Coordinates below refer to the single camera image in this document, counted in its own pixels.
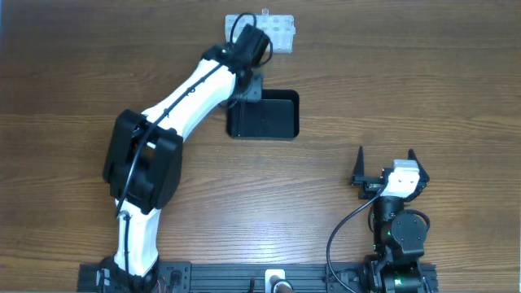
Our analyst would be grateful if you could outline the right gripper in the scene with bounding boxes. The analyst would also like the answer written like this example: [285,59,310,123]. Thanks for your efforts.
[351,145,431,200]

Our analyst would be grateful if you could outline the white test tube rack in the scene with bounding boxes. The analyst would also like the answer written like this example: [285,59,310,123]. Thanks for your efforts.
[225,14,297,55]

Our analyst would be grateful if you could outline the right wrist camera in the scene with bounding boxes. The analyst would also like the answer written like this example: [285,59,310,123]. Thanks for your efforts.
[382,159,422,199]

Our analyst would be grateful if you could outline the mounting rail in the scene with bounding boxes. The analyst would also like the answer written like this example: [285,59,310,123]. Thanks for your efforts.
[77,261,440,293]

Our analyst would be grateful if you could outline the black tray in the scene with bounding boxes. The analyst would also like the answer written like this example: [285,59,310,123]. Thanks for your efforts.
[225,88,301,142]

